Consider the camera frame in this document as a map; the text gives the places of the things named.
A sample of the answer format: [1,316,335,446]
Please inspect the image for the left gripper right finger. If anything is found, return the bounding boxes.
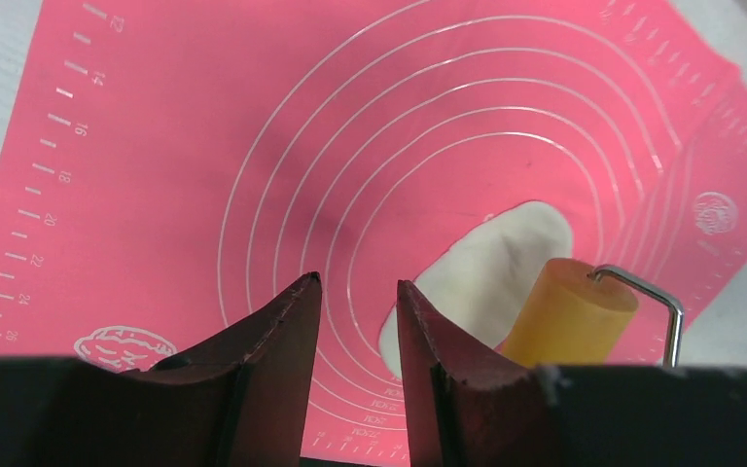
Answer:
[397,280,747,466]

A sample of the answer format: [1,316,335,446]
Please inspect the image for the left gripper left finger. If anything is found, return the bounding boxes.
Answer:
[0,272,322,466]

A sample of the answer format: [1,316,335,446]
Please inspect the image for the white dough piece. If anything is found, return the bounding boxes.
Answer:
[413,200,574,349]

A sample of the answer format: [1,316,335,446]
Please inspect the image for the wooden dough roller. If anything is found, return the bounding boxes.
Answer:
[500,258,685,368]

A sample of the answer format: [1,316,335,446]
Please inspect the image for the pink silicone baking mat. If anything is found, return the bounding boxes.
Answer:
[0,1,747,466]

